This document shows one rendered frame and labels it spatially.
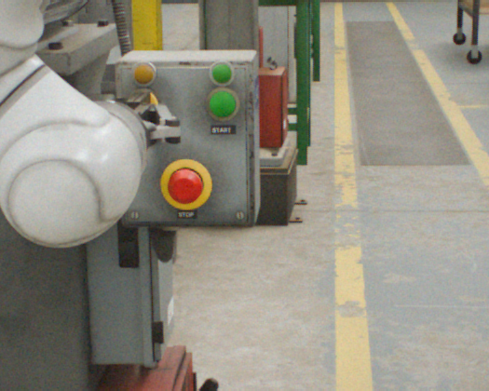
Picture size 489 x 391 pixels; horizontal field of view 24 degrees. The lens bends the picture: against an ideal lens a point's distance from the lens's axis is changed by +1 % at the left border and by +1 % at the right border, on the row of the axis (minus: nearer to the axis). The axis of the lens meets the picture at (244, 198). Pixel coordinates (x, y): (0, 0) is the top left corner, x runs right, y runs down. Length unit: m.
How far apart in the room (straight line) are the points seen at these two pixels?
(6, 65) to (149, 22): 7.69
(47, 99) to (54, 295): 0.69
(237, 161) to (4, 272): 0.42
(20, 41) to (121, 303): 0.74
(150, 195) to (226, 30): 3.48
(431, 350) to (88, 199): 2.66
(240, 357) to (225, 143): 2.13
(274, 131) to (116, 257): 3.26
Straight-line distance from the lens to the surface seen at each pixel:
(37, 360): 1.62
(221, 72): 1.29
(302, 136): 5.88
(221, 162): 1.32
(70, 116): 0.92
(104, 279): 1.60
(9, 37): 0.91
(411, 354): 3.44
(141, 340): 1.62
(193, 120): 1.31
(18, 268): 1.58
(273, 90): 4.78
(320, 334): 3.57
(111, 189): 0.89
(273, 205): 4.75
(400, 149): 6.29
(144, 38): 8.62
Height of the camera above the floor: 1.28
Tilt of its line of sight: 14 degrees down
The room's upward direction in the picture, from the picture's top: 1 degrees counter-clockwise
